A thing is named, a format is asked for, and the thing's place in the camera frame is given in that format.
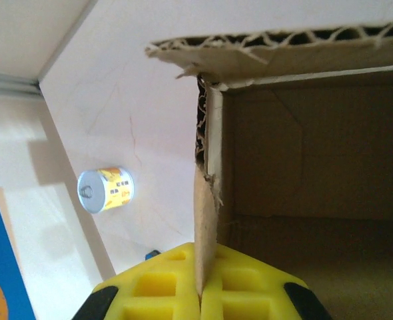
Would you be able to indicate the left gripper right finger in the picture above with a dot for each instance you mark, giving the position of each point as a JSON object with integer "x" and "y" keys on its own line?
{"x": 249, "y": 286}

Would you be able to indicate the small blue block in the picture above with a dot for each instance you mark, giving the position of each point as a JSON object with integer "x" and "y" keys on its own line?
{"x": 152, "y": 255}

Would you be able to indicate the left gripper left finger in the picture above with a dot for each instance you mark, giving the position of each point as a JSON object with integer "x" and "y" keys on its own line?
{"x": 150, "y": 286}

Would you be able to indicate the small printed yellow can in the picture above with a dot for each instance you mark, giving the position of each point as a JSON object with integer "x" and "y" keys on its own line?
{"x": 106, "y": 190}

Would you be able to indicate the brown taped cardboard box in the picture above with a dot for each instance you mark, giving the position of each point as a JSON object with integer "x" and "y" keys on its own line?
{"x": 316, "y": 150}

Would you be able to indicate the blue floral wall panel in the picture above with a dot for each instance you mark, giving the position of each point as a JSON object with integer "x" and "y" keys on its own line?
{"x": 3, "y": 253}

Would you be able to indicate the aluminium frame post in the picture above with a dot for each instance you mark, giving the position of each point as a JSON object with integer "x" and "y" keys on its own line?
{"x": 10, "y": 81}

